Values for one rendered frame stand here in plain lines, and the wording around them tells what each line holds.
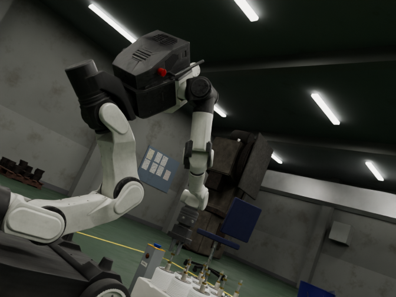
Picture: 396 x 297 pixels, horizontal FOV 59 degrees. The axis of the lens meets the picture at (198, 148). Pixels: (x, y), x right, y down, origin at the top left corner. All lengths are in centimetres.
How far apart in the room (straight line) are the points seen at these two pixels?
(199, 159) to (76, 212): 53
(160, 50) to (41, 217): 78
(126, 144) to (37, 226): 45
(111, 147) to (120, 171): 11
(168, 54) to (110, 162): 50
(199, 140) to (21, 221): 71
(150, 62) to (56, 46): 780
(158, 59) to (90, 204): 64
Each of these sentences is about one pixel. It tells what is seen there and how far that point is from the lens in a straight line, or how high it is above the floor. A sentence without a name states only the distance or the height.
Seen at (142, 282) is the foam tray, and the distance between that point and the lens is 167.
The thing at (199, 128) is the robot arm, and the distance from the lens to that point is 145.
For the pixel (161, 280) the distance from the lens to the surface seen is 165.
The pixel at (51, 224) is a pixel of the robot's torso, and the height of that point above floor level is 30.
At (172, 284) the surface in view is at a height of 23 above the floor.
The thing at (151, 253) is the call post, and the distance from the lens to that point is 180.
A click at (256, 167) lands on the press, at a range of 808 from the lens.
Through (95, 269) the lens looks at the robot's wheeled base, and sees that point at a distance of 138.
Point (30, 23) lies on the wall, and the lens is 908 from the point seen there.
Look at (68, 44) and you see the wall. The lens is 931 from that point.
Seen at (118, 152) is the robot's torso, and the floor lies 63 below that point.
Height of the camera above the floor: 47
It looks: 12 degrees up
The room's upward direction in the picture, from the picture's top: 23 degrees clockwise
